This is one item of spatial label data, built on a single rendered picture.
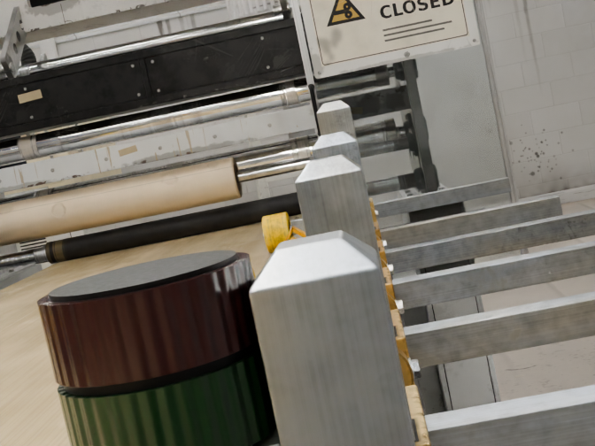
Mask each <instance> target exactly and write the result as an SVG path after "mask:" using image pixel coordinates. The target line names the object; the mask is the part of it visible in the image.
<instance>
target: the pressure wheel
mask: <svg viewBox="0 0 595 446"><path fill-rule="evenodd" d="M290 225H291V224H290V217H289V214H288V213H287V212H282V213H277V214H273V215H268V216H264V217H262V229H263V237H264V239H265V243H266V246H267V250H268V252H269V253H273V252H274V250H275V248H276V247H277V245H278V244H279V243H280V242H284V241H285V239H286V237H287V235H288V234H289V232H290Z"/></svg>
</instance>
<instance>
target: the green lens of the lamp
mask: <svg viewBox="0 0 595 446"><path fill-rule="evenodd" d="M58 396H59V401H60V404H61V408H62V412H63V416H64V420H65V424H66V431H67V434H68V439H69V442H70V446H252V445H253V444H254V443H256V442H259V441H261V440H262V439H264V438H265V437H267V436H268V435H270V434H271V433H272V432H273V431H274V430H275V429H276V428H277V427H276V424H275V419H274V412H273V407H272V403H271V398H270V395H269V390H268V385H267V378H266V374H265V369H264V366H263V361H262V356H261V353H260V348H259V347H258V348H257V349H256V350H255V351H254V352H252V353H251V354H250V355H249V356H247V357H245V358H243V359H241V360H239V361H237V362H235V363H233V364H231V365H227V366H225V367H222V368H221V369H218V370H215V371H213V372H210V373H206V374H203V375H200V376H197V377H194V378H191V379H188V380H185V381H179V382H176V383H172V384H168V385H165V386H161V387H156V388H148V389H145V390H139V391H134V392H128V393H122V394H115V395H106V396H77V395H73V394H70V393H68V392H66V390H65V388H64V386H62V385H59V386H58Z"/></svg>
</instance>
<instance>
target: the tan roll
mask: <svg viewBox="0 0 595 446"><path fill-rule="evenodd" d="M312 160H313V156H311V157H307V158H299V159H294V160H290V161H285V162H281V163H277V164H272V165H264V166H260V167H255V168H251V169H246V170H242V171H236V166H235V163H234V161H235V160H234V158H224V159H220V160H215V161H211V162H206V163H202V164H198V165H190V166H185V167H181V168H176V169H172V170H167V171H164V172H159V173H151V174H146V175H142V176H137V177H133V178H129V179H125V180H120V181H112V182H107V183H103V184H99V185H95V186H90V187H86V188H78V189H73V190H68V191H65V192H60V193H56V194H51V195H47V196H38V197H34V198H30V199H26V200H21V201H17V202H12V203H8V204H0V247H1V246H5V245H10V244H14V243H19V242H26V241H31V240H35V239H40V238H44V237H49V236H53V235H61V234H66V233H71V232H75V231H80V230H84V229H89V228H93V227H101V226H106V225H111V224H115V223H120V222H123V221H128V220H132V219H140V218H145V217H150V216H154V215H159V214H163V213H168V212H172V211H180V210H185V209H189V208H194V207H198V206H203V205H208V204H215V203H219V202H224V201H228V200H233V199H237V198H240V197H242V194H243V192H242V184H241V182H246V181H254V180H258V179H263V178H267V177H272V176H276V175H281V174H286V173H294V172H297V171H302V170H304V168H305V166H306V165H307V164H308V163H309V162H310V161H312Z"/></svg>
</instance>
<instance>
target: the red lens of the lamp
mask: <svg viewBox="0 0 595 446"><path fill-rule="evenodd" d="M236 255H237V256H238V257H239V259H237V261H235V262H233V263H232V264H230V265H226V266H224V267H222V268H219V269H217V270H214V271H211V272H209V273H204V274H201V275H198V276H195V277H192V278H188V279H186V280H182V281H177V282H173V283H169V284H166V285H162V286H158V287H155V288H147V289H144V290H139V291H136V292H131V293H126V294H122V295H117V296H108V297H103V298H98V299H91V300H85V301H78V302H68V303H53V302H49V301H48V299H49V295H47V296H44V297H42V298H41V299H39V300H38V301H37V305H38V310H39V313H40V317H41V322H42V328H43V332H44V336H45V340H46V343H47V348H48V352H49V355H50V362H51V366H52V370H53V374H54V378H55V382H56V383H57V384H59V385H62V386H66V387H73V388H87V387H101V386H109V385H116V384H122V383H128V382H133V381H141V380H146V379H150V378H155V377H159V376H163V375H167V374H170V373H177V372H179V371H183V370H187V369H190V368H193V367H196V366H199V365H204V364H207V363H210V362H212V361H214V360H217V359H220V358H224V357H226V356H229V355H231V354H233V353H236V352H238V351H239V350H242V349H244V348H246V347H248V346H250V345H252V344H253V343H255V342H256V341H258V337H257V332H256V327H255V324H254V319H253V315H252V311H251V303H250V298H249V290H250V287H251V285H252V283H253V282H254V281H255V279H254V274H253V271H252V266H251V258H250V255H249V254H248V253H244V252H237V253H236Z"/></svg>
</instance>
